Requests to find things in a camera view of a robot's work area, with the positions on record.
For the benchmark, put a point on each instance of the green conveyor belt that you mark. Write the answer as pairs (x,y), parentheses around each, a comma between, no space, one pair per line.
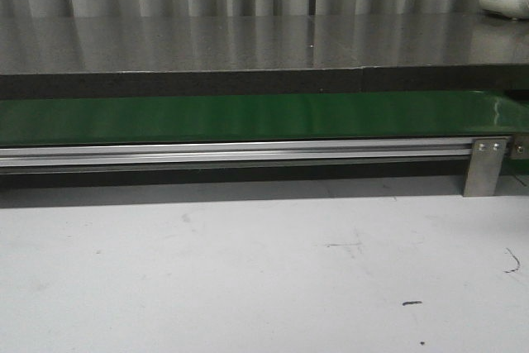
(280,117)

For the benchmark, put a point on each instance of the steel conveyor end plate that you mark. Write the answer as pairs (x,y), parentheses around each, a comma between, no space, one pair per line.
(520,147)

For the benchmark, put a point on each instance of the aluminium conveyor side rail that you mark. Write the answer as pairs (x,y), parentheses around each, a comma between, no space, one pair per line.
(186,153)

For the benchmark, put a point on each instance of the steel conveyor support bracket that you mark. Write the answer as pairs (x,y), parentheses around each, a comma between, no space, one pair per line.
(484,166)

